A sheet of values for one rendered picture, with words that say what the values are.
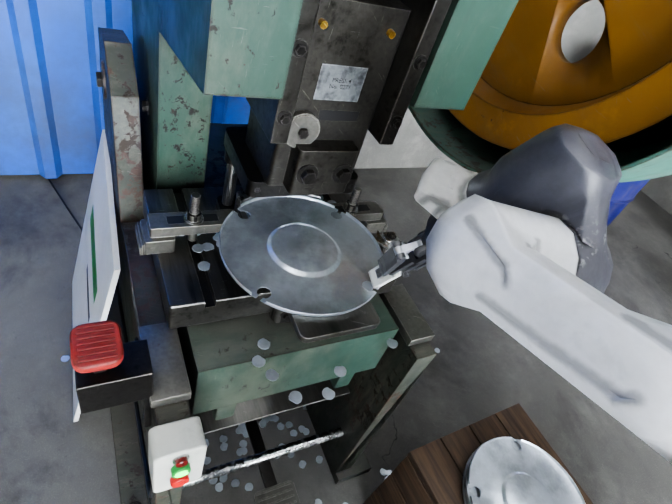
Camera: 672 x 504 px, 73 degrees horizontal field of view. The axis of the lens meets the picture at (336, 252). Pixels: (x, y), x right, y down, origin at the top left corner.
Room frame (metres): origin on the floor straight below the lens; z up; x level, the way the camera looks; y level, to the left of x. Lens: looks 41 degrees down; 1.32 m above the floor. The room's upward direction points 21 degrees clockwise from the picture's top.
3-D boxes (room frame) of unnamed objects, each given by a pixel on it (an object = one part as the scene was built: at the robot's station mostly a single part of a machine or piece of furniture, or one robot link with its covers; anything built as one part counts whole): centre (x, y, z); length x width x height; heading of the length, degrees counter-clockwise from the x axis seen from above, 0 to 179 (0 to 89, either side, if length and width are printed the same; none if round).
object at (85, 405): (0.31, 0.23, 0.62); 0.10 x 0.06 x 0.20; 128
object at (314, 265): (0.58, 0.05, 0.78); 0.29 x 0.29 x 0.01
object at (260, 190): (0.69, 0.13, 0.86); 0.20 x 0.16 x 0.05; 128
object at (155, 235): (0.58, 0.26, 0.76); 0.17 x 0.06 x 0.10; 128
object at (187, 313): (0.68, 0.13, 0.68); 0.45 x 0.30 x 0.06; 128
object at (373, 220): (0.79, 0.00, 0.76); 0.17 x 0.06 x 0.10; 128
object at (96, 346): (0.30, 0.25, 0.72); 0.07 x 0.06 x 0.08; 38
